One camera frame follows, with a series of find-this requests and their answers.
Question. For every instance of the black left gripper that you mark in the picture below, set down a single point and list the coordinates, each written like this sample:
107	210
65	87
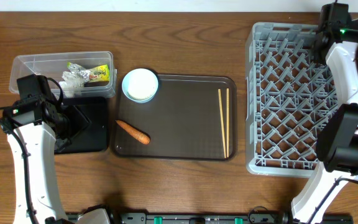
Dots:
81	121

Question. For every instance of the white tissue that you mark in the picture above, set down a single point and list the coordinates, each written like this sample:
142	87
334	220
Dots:
71	83

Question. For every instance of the yellow snack wrapper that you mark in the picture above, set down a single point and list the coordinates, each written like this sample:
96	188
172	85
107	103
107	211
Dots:
97	74

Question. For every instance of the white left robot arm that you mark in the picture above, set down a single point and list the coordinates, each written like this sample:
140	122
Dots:
37	126

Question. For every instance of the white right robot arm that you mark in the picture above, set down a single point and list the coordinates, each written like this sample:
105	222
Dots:
335	45

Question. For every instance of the black waste tray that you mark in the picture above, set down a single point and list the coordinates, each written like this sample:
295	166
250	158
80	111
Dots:
96	137

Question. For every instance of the clear plastic waste bin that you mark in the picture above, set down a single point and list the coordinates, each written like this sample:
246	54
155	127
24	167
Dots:
54	65

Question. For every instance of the grey dishwasher rack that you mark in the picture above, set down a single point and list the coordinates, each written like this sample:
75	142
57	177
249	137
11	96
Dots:
289	100

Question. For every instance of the orange carrot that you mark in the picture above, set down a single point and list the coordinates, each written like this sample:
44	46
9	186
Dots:
135	133

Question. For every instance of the light blue rice bowl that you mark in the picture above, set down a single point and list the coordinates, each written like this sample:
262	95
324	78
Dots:
140	85

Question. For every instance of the brown serving tray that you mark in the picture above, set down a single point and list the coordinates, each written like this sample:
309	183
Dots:
182	120

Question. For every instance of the left wooden chopstick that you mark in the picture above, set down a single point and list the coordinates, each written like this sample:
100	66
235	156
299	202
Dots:
222	122

